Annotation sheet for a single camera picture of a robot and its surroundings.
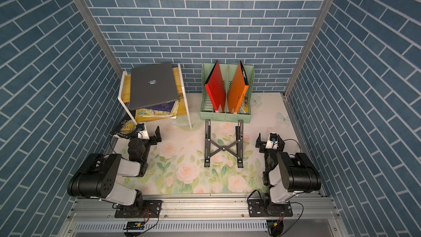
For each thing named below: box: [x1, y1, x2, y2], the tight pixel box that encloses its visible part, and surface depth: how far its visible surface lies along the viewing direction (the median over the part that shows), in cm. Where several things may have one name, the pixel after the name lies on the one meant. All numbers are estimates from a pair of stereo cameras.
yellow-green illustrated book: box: [138, 97, 181, 119], surface depth 91 cm
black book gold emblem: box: [110, 110, 138, 139], surface depth 101 cm
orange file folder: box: [227, 60, 249, 115], surface depth 93 cm
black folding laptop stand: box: [204, 119, 244, 168], surface depth 91 cm
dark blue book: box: [145, 100, 177, 113], surface depth 92 cm
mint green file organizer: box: [199, 63, 255, 124], surface depth 105 cm
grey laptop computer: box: [128, 63, 180, 111], surface depth 78 cm
